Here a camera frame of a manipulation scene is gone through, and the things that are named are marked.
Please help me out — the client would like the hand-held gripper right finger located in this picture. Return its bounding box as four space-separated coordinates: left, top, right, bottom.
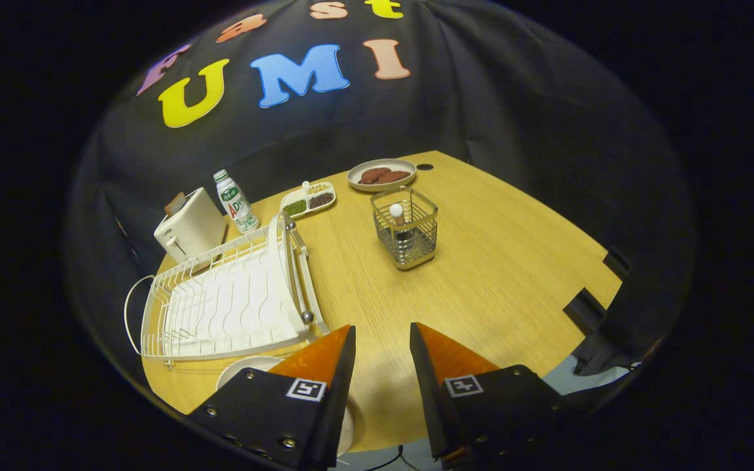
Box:
409 322 574 470

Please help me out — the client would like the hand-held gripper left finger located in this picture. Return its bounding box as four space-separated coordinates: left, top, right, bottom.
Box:
187 324 357 470

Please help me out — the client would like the metal wire basket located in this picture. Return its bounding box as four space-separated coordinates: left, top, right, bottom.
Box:
370 187 439 271

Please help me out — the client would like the white wire dish rack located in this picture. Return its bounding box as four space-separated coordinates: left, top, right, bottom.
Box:
124 213 331 370

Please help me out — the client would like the spoon with red checked handle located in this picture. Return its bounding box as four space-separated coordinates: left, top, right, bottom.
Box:
388 203 417 256

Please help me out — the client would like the white divided dish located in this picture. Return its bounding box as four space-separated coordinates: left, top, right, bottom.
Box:
279 181 336 219

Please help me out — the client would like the beige plate with patties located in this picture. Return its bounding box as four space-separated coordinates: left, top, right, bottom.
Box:
346 158 417 192

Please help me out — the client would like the white bottle with green label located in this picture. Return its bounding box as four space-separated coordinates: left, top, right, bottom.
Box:
213 169 260 234

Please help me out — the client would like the white toaster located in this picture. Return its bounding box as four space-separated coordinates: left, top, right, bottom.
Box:
153 187 228 264

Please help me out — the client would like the black backdrop cloth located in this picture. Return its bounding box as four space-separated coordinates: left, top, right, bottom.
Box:
66 0 695 406

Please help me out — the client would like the black cable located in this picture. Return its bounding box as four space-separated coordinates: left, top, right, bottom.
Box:
344 446 423 471

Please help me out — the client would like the black table edge bracket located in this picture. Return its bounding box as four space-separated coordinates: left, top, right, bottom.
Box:
563 288 608 336
603 247 633 282

